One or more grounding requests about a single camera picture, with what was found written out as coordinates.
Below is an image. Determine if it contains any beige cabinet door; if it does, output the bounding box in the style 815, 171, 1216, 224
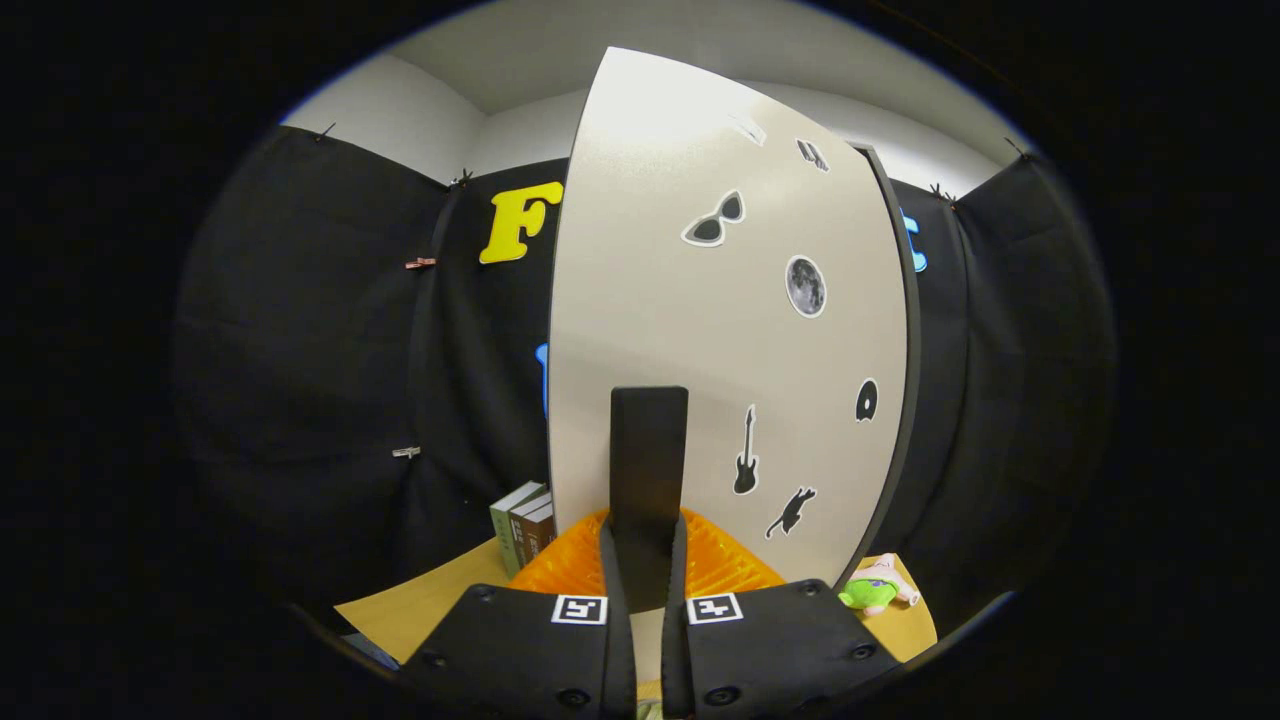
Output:
547, 45, 911, 686

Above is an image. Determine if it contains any green and pink plush toy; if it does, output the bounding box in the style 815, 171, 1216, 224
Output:
838, 553, 921, 616

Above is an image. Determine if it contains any black backdrop cloth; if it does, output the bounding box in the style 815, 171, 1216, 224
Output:
172, 125, 1116, 641

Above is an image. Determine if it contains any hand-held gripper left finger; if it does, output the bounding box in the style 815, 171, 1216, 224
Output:
400, 508, 637, 720

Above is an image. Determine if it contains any grey cabinet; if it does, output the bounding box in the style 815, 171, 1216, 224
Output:
850, 142, 923, 591

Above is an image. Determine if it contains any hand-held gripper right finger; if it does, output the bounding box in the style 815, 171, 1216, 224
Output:
662, 508, 901, 720

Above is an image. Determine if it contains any black door handle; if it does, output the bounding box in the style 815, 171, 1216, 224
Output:
610, 386, 690, 613

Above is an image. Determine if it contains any green book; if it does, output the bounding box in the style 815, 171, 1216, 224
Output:
490, 480, 549, 579

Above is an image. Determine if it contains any brown book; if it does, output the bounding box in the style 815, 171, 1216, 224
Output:
508, 492, 554, 569
520, 500, 557, 561

